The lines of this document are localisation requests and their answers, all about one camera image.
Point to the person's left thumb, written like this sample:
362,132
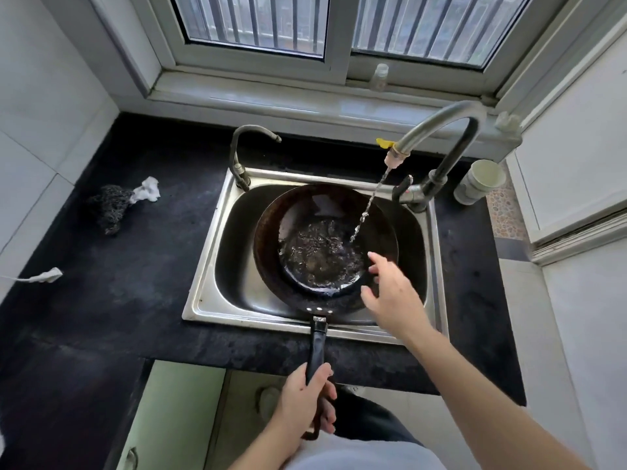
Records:
321,372

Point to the grey steel wool scrubber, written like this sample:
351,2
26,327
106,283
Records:
110,208

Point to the person's dark trousers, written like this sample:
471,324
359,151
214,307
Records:
367,416

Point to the white framed sliding window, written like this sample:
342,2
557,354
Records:
338,53

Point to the person's right hand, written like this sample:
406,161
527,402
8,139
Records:
399,303

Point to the person's right thumb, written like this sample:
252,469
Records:
371,298

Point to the person's white slipper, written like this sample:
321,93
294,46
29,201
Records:
269,402

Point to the person's white shirt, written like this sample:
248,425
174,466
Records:
362,455

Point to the small clear bottle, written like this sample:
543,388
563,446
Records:
378,78

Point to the white plastic pipe cup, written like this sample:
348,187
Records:
477,185

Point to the small curved steel faucet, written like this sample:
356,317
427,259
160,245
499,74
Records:
237,161

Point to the white sliding door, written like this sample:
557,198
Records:
573,156

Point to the person's left hand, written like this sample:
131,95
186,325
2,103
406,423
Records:
299,401

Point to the large curved steel faucet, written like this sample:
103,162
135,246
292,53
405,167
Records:
453,151

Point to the person's right forearm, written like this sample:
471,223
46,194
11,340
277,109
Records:
485,401

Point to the stainless steel sink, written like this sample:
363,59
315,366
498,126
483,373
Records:
235,269

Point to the green cabinet door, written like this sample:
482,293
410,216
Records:
171,416

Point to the crumpled white cloth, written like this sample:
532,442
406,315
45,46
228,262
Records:
147,189

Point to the person's left forearm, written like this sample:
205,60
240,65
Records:
274,450

